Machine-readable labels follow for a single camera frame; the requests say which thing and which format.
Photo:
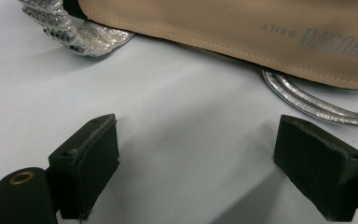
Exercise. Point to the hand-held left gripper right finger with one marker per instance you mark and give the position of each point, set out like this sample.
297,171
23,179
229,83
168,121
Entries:
320,168

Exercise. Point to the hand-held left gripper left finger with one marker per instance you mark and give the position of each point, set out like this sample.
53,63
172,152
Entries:
87,161

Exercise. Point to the small metal can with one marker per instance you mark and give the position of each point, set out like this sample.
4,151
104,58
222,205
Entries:
230,25

